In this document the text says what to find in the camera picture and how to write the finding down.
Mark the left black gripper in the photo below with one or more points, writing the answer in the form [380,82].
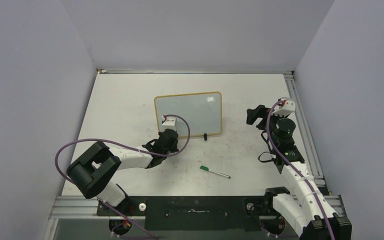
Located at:
[175,148]

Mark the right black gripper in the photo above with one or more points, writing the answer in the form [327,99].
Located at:
[261,111]

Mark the yellow framed whiteboard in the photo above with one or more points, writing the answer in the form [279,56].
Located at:
[197,114]

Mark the white marker pen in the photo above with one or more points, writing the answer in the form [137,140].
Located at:
[219,174]

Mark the green marker cap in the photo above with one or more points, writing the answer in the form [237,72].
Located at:
[204,168]

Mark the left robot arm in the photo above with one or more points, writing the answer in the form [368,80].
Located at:
[93,170]

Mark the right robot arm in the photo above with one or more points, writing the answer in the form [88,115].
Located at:
[302,205]

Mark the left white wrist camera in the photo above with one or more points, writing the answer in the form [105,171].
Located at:
[168,123]

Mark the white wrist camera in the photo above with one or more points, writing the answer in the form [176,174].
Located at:
[168,123]
[286,107]

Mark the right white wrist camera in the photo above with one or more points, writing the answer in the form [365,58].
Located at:
[286,107]

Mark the right aluminium rail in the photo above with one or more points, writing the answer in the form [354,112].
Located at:
[310,149]

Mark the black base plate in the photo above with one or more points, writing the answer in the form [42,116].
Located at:
[257,215]

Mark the back aluminium rail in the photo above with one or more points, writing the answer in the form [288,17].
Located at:
[135,71]

